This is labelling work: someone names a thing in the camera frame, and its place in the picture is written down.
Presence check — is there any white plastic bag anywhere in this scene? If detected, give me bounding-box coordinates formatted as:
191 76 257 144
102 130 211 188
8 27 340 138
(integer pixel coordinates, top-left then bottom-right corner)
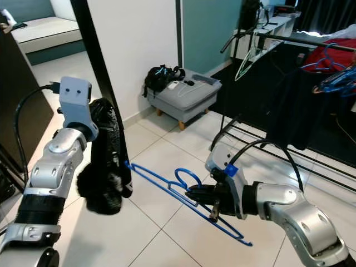
325 24 356 41

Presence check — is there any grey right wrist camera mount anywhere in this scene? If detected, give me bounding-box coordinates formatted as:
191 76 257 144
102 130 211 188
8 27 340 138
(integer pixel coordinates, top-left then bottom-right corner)
205 145 248 219

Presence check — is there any black bag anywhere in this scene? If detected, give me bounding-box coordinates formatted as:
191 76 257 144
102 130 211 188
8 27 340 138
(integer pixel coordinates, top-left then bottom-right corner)
239 0 265 33

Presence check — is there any black cloth garment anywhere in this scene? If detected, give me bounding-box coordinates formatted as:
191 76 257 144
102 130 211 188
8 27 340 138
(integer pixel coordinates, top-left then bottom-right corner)
77 97 134 216

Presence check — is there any black curtain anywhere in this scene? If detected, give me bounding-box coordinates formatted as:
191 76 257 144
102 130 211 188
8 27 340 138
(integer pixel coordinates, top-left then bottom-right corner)
295 0 356 32

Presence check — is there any grey upholstered ottoman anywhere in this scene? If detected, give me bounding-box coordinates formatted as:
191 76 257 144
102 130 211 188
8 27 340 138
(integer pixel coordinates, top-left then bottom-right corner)
147 74 223 131

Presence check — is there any black door frame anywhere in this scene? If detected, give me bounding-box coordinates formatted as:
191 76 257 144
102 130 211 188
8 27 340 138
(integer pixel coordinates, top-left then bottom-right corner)
70 0 124 131

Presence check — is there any mint green hanger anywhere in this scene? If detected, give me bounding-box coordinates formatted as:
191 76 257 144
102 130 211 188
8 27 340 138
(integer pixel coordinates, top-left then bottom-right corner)
235 40 266 82

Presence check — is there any black metal clothes rack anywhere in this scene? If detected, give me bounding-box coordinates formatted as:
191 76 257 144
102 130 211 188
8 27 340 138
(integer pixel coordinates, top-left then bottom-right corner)
210 29 356 167

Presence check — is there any blue cable tag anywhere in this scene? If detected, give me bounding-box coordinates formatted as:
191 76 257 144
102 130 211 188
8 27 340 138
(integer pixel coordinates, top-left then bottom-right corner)
222 164 239 177

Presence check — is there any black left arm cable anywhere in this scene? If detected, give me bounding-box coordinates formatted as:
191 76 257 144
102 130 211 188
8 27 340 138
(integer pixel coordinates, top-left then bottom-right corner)
14 82 62 190

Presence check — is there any black digital clock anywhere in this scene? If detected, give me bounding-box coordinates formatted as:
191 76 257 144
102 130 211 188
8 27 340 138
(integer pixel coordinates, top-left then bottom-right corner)
274 4 296 13

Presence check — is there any dark brown cabinet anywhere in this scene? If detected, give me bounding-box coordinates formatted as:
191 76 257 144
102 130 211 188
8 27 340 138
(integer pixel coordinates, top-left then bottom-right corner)
0 28 57 174

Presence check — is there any white mattress bed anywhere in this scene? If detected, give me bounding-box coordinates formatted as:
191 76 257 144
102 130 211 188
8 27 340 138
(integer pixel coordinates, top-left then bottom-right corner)
8 16 81 65

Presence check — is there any red cloth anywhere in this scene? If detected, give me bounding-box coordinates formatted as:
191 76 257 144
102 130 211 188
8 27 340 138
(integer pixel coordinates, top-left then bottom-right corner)
303 38 356 70

